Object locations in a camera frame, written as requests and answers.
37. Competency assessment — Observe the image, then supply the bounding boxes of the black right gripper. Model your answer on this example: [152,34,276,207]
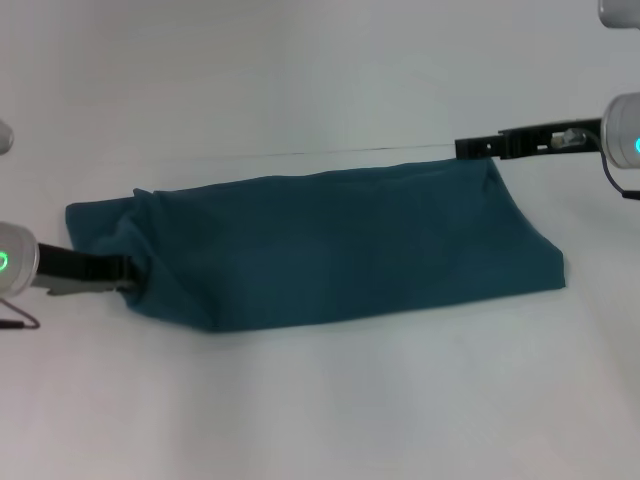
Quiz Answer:
[454,117,607,161]

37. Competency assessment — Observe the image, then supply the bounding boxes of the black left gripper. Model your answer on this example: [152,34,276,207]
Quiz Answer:
[35,242,142,297]

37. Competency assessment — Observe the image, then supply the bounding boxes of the teal blue shirt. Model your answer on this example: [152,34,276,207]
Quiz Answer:
[64,158,567,335]

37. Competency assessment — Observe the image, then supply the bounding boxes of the left arm connector cable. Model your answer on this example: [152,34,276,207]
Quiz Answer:
[0,297,42,332]

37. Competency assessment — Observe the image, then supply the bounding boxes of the arm connector cable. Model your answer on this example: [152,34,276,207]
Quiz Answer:
[0,297,42,332]
[549,128,640,200]

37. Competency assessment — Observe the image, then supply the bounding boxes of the right arm connector cable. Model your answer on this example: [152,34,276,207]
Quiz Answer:
[549,128,640,200]

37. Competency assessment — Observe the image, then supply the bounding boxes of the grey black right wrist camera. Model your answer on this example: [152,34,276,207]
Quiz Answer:
[598,0,640,30]

